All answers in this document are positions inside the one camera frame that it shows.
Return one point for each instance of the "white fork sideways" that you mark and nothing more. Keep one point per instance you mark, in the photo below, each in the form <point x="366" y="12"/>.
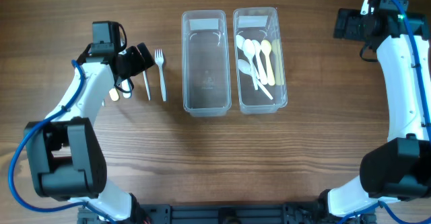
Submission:
<point x="147" y="88"/>

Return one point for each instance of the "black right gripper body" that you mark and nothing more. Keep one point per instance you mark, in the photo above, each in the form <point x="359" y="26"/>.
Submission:
<point x="353" y="23"/>

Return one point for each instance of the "white plastic fork rightmost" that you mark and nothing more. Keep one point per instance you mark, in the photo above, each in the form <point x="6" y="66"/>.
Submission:
<point x="159" y="59"/>

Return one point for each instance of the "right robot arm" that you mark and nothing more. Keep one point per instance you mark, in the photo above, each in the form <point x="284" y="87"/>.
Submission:
<point x="397" y="171"/>

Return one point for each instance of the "cream yellow plastic fork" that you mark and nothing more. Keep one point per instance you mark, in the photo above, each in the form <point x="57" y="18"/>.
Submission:
<point x="114" y="95"/>

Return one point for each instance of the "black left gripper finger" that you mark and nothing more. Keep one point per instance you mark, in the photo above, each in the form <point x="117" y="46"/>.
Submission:
<point x="148" y="60"/>
<point x="134" y="61"/>

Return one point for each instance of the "white wide-handled plastic spoon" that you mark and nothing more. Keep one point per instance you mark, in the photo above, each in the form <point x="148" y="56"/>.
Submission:
<point x="262" y="73"/>

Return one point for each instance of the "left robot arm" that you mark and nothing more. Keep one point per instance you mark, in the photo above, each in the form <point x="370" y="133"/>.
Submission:
<point x="65" y="158"/>

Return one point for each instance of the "clear container left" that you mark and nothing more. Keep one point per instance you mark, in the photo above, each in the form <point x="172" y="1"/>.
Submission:
<point x="205" y="63"/>

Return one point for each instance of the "cream yellow plastic spoon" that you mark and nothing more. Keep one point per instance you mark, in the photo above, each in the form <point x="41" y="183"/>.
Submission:
<point x="266" y="50"/>

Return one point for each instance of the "white wide-handled plastic fork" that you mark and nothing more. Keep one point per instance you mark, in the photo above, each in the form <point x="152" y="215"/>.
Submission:
<point x="126" y="86"/>

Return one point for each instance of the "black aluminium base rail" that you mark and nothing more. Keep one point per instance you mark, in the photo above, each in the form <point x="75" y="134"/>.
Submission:
<point x="276" y="214"/>

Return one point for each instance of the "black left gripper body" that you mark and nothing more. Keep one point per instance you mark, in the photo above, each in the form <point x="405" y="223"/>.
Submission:
<point x="124" y="75"/>

